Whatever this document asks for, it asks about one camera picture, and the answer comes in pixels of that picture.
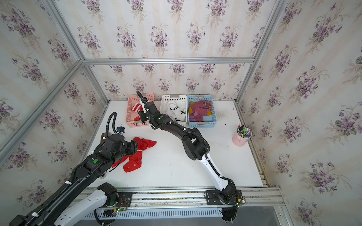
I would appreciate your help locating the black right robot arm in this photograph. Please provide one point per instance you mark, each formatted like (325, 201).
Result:
(196, 148)

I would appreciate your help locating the white plastic basket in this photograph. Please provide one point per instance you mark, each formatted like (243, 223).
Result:
(181, 100)

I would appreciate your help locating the blue plastic basket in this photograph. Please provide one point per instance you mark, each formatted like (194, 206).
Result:
(209, 122)

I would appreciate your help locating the pink plastic basket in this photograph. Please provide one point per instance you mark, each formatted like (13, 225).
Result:
(130, 115)

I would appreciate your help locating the pink pen cup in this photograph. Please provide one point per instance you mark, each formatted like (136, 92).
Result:
(242, 135)

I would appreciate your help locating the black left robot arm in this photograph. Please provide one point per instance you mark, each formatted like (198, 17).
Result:
(84, 174)

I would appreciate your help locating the white ankle sock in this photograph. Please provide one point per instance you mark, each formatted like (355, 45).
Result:
(175, 112)

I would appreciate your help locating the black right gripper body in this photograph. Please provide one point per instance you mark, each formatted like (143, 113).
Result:
(144, 117)

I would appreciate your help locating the purple striped sock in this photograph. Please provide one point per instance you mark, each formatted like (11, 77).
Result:
(199, 110)

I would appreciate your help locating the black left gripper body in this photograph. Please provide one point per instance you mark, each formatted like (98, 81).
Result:
(129, 149)

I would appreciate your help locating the red white striped sock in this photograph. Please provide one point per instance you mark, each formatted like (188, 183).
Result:
(137, 108)

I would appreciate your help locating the plain red sock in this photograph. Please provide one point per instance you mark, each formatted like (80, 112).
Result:
(143, 144)

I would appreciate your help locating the brown plaid glasses case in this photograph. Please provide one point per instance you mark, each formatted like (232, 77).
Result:
(104, 136)

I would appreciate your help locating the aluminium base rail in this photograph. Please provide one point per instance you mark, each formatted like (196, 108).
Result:
(194, 197)

